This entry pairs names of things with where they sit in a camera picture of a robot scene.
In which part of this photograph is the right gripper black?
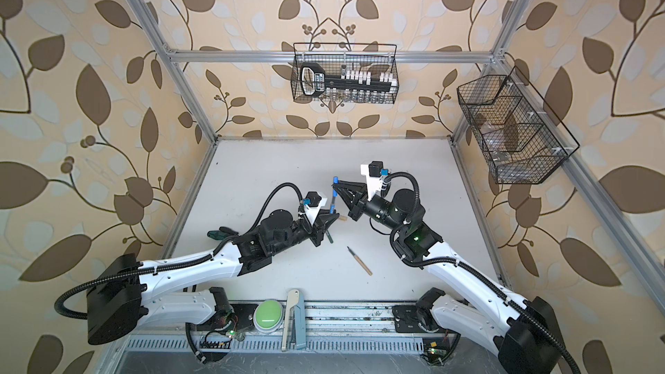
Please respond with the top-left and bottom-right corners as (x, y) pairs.
(336, 181), (406, 237)

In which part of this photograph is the blue pen cap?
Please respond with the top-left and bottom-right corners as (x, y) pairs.
(332, 176), (339, 198)

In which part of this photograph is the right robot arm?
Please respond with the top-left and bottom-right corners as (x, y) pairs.
(332, 171), (580, 373)

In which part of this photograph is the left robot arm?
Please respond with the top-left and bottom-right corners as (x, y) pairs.
(54, 192), (339, 346)

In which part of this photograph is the beige pen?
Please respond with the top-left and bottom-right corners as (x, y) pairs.
(347, 246), (373, 276)

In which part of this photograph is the green push button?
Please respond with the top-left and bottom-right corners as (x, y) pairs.
(253, 300), (284, 333)

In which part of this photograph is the black socket holder tool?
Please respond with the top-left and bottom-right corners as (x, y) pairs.
(292, 62), (399, 103)

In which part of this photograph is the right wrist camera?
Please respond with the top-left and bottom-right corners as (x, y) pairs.
(360, 160), (390, 201)

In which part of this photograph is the beige blue handled tool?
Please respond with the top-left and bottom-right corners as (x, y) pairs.
(281, 288), (307, 353)

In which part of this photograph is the aluminium front rail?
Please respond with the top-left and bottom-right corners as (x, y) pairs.
(111, 300), (541, 339)

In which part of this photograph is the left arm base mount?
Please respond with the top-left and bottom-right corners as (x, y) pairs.
(193, 302), (258, 332)

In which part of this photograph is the wire basket back wall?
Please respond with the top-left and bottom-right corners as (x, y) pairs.
(290, 41), (400, 105)

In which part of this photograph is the wire basket wall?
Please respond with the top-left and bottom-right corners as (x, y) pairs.
(456, 67), (580, 185)
(290, 41), (400, 105)

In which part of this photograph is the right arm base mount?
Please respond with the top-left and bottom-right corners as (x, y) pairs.
(391, 305), (458, 336)

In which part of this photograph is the wire basket right wall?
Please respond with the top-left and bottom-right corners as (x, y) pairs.
(456, 67), (580, 185)

